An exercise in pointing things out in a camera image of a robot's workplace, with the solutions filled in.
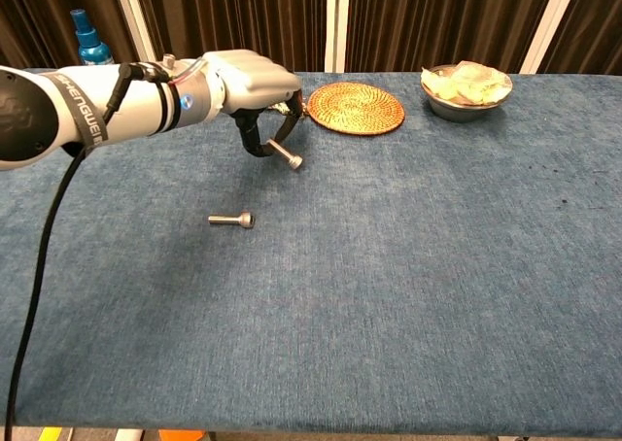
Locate metal bowl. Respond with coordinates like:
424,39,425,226
420,64,514,123

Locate round woven rattan coaster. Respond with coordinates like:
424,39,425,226
305,82,406,136

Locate white frame post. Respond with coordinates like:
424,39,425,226
519,0,584,76
110,0,161,66
324,0,352,74

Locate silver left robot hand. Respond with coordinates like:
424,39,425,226
202,49,305,159

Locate brown curtain panel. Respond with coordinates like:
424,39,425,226
344,0,561,75
0,0,147,76
540,0,622,77
131,0,328,73

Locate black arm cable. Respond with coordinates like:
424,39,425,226
3,61,172,441

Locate blue velvet table cloth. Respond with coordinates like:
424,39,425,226
0,68,622,435

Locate cream knotted rope tassel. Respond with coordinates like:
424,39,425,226
269,96,309,120

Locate crumpled clear plastic wrappers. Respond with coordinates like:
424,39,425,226
420,60,513,106

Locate blue spray bottle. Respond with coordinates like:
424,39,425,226
70,8,116,67

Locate steel bolt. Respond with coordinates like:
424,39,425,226
208,211,257,230
265,138,304,172

